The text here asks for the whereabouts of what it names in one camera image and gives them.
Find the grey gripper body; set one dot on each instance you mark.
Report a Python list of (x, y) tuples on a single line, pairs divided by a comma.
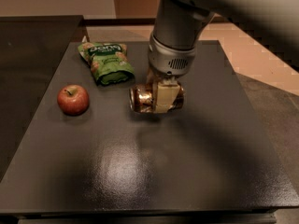
[(169, 61)]

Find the orange soda can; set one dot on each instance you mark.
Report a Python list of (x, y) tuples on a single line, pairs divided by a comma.
[(141, 98)]

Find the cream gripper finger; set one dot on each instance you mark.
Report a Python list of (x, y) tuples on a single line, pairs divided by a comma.
[(165, 92), (153, 76)]

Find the red apple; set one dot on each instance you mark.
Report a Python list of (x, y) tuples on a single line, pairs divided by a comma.
[(73, 100)]

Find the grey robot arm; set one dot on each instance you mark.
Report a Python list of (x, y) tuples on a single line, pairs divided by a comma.
[(172, 43)]

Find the green snack bag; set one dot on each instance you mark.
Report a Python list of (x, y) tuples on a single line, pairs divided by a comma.
[(108, 62)]

